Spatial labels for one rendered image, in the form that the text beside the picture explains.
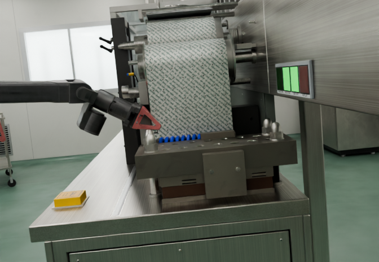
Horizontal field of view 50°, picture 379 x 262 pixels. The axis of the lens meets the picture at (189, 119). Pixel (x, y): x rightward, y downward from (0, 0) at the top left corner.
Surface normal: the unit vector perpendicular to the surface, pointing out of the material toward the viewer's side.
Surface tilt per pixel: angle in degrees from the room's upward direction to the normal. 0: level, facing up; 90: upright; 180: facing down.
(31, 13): 90
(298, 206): 90
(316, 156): 90
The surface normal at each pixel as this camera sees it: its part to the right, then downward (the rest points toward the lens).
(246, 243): 0.04, 0.11
